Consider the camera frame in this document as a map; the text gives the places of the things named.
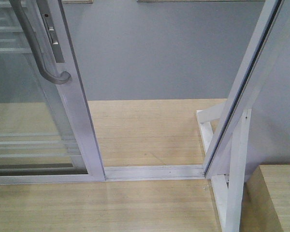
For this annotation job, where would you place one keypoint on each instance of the light wooden box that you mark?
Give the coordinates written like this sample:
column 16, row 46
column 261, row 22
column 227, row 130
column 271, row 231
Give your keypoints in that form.
column 266, row 203

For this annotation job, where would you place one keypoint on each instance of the aluminium floor track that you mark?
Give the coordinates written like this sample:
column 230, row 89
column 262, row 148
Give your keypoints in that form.
column 146, row 173

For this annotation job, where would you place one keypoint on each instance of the white door frame post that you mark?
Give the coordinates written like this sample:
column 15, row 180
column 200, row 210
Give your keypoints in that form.
column 242, row 87

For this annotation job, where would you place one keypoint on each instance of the white sliding glass door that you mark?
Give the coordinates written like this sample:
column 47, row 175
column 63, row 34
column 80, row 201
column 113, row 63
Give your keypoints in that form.
column 46, row 130

